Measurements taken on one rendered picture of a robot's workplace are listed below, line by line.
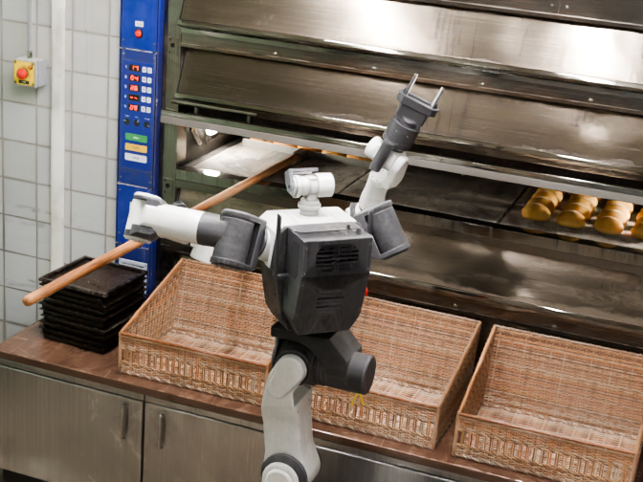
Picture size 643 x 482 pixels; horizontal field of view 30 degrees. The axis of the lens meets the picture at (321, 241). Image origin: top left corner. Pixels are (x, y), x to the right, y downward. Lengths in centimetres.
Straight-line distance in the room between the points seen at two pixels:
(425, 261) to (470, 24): 83
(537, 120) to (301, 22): 86
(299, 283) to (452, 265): 112
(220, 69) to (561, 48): 120
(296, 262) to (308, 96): 113
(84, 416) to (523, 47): 194
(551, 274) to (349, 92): 92
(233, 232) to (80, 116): 154
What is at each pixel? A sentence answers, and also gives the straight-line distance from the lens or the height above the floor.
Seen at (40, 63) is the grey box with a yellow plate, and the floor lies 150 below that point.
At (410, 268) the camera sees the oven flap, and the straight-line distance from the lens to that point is 417.
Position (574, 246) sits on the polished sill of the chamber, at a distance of 402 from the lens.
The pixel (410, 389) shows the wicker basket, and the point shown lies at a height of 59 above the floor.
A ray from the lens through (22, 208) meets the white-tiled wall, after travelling 483.
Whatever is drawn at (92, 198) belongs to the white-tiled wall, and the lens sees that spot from 464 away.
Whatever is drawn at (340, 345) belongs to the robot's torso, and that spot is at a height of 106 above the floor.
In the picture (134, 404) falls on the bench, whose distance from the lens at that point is 416.
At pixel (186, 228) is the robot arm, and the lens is 320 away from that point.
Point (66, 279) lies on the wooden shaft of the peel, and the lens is 331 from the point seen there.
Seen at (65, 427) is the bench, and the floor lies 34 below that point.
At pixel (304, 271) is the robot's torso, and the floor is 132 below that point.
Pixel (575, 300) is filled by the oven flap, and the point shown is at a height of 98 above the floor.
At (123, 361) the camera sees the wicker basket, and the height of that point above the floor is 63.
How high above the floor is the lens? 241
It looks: 19 degrees down
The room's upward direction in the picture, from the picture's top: 5 degrees clockwise
